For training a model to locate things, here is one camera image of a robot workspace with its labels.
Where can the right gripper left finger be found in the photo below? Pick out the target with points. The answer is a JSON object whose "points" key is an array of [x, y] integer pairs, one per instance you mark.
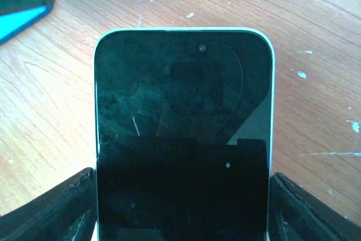
{"points": [[66, 212]]}

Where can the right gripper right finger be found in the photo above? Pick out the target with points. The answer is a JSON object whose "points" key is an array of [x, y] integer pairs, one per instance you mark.
{"points": [[295, 214]]}

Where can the black smartphone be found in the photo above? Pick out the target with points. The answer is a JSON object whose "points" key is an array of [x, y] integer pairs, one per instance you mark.
{"points": [[184, 126]]}

